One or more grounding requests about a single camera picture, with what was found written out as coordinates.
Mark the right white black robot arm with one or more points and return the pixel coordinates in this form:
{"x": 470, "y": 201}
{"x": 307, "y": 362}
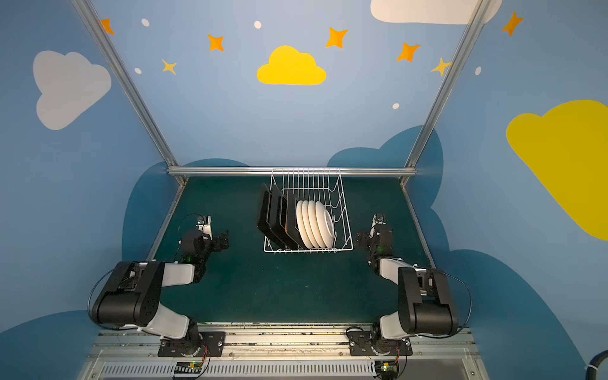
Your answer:
{"x": 425, "y": 305}

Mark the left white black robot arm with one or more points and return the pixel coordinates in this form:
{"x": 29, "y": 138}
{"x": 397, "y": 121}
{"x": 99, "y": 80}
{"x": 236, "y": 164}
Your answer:
{"x": 131, "y": 296}

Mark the aluminium frame left post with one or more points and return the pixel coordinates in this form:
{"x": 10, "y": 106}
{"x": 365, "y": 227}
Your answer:
{"x": 102, "y": 39}

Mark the white round plate leftmost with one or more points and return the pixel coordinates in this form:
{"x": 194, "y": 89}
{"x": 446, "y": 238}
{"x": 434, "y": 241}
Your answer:
{"x": 301, "y": 226}

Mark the aluminium frame right post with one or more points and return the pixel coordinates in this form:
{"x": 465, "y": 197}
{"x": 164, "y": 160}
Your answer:
{"x": 459, "y": 59}

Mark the aluminium mounting rail base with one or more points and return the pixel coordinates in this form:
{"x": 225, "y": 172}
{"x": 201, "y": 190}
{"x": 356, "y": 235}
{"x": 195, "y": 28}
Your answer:
{"x": 282, "y": 351}

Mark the small circuit board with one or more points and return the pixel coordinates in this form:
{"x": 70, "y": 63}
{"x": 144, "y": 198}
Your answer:
{"x": 187, "y": 370}
{"x": 386, "y": 370}

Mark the aluminium frame back bar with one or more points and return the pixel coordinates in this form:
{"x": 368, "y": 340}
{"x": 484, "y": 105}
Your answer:
{"x": 246, "y": 171}

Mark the white wire dish rack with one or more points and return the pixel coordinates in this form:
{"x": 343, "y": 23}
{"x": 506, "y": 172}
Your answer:
{"x": 329, "y": 190}

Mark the left small circuit board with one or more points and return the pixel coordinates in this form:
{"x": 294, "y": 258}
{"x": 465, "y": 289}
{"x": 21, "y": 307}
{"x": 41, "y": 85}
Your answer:
{"x": 187, "y": 370}

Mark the white round plate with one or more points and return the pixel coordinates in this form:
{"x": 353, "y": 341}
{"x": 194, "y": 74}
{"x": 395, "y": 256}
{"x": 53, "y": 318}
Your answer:
{"x": 301, "y": 226}
{"x": 306, "y": 219}
{"x": 325, "y": 225}
{"x": 314, "y": 224}

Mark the white round plate rightmost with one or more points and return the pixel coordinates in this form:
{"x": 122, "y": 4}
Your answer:
{"x": 325, "y": 225}

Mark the aluminium frame post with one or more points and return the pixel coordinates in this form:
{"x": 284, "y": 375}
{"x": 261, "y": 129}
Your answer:
{"x": 459, "y": 59}
{"x": 102, "y": 39}

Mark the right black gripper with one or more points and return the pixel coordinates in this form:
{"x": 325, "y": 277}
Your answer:
{"x": 369, "y": 242}

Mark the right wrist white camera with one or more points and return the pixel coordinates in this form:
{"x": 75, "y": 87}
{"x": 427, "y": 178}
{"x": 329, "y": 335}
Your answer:
{"x": 378, "y": 220}

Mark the right small circuit board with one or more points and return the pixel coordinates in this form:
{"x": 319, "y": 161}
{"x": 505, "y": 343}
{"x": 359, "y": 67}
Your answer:
{"x": 386, "y": 370}

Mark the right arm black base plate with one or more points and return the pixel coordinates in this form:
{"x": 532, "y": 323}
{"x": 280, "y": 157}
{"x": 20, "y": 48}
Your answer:
{"x": 368, "y": 343}

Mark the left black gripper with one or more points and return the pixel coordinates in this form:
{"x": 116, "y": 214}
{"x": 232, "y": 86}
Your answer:
{"x": 217, "y": 241}

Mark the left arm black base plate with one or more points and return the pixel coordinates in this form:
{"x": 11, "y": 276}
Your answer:
{"x": 208, "y": 344}

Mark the black square floral plate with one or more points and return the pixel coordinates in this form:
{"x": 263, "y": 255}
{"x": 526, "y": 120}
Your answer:
{"x": 262, "y": 223}
{"x": 275, "y": 211}

